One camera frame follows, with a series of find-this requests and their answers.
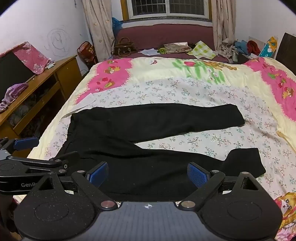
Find black pants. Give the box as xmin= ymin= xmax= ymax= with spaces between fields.
xmin=55 ymin=103 xmax=266 ymax=202

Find wooden side cabinet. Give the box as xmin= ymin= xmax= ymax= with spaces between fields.
xmin=1 ymin=56 xmax=82 ymax=139

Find purple knitted cloth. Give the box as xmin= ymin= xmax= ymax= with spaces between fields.
xmin=0 ymin=83 xmax=29 ymax=113

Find black television set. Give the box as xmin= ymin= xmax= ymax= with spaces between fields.
xmin=0 ymin=52 xmax=35 ymax=100

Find pink floral cloth cover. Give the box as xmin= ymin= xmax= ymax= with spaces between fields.
xmin=1 ymin=41 xmax=51 ymax=75

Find floral bed quilt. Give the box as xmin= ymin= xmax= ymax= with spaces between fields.
xmin=14 ymin=56 xmax=296 ymax=241

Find red patterned bag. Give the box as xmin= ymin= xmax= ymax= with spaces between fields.
xmin=77 ymin=41 xmax=98 ymax=69

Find green checkered cloth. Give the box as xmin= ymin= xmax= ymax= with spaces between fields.
xmin=188 ymin=41 xmax=217 ymax=60

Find brown handbag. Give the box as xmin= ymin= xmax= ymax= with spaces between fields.
xmin=112 ymin=37 xmax=137 ymax=58

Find patterned flat package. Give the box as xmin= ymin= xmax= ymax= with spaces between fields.
xmin=164 ymin=42 xmax=192 ymax=54

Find white paper sheet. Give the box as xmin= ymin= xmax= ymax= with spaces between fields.
xmin=139 ymin=48 xmax=160 ymax=56

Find blue cloth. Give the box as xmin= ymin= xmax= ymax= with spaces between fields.
xmin=234 ymin=40 xmax=250 ymax=55

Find red cloth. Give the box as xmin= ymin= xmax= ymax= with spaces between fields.
xmin=246 ymin=40 xmax=261 ymax=56

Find colourful cartoon box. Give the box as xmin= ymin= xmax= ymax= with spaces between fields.
xmin=259 ymin=36 xmax=278 ymax=58

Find dark wooden headboard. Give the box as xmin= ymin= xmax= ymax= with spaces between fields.
xmin=275 ymin=33 xmax=296 ymax=74

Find blue plastic bag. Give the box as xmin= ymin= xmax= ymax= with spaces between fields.
xmin=112 ymin=17 xmax=122 ymax=38

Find left beige curtain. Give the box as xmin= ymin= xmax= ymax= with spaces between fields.
xmin=82 ymin=0 xmax=115 ymax=62

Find beige curtain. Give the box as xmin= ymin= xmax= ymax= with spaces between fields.
xmin=82 ymin=0 xmax=115 ymax=62
xmin=211 ymin=0 xmax=236 ymax=63

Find right beige curtain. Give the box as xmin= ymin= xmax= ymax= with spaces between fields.
xmin=211 ymin=0 xmax=236 ymax=63

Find barred window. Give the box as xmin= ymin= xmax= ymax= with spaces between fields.
xmin=120 ymin=0 xmax=212 ymax=21

